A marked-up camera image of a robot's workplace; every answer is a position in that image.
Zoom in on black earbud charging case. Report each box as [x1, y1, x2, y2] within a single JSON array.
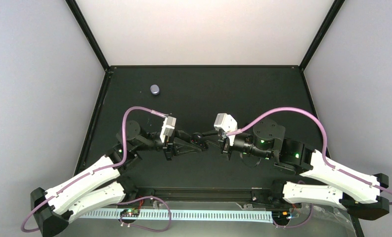
[[191, 132, 209, 151]]

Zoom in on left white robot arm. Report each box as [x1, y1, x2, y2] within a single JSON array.
[[30, 117, 208, 237]]

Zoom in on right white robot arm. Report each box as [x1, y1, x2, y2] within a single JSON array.
[[194, 114, 390, 220]]

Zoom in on lavender earbud charging case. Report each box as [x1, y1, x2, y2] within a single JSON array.
[[150, 84, 160, 95]]

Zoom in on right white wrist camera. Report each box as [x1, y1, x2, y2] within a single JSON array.
[[214, 113, 238, 146]]

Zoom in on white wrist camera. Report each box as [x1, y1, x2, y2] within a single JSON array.
[[159, 116, 176, 143], [214, 113, 238, 146]]

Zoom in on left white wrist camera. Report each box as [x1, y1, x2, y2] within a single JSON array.
[[159, 116, 176, 143]]

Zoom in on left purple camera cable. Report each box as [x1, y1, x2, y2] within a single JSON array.
[[21, 106, 169, 234]]

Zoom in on purple camera cable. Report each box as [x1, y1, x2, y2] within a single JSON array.
[[226, 107, 392, 205], [21, 106, 169, 234]]

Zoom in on black aluminium front rail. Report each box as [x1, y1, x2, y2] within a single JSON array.
[[124, 186, 350, 203]]

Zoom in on white slotted cable duct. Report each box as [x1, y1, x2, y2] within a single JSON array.
[[82, 208, 273, 223]]

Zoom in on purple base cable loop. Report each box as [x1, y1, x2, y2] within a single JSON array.
[[119, 196, 173, 232]]

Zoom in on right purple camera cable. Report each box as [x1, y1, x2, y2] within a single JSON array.
[[226, 107, 392, 205]]

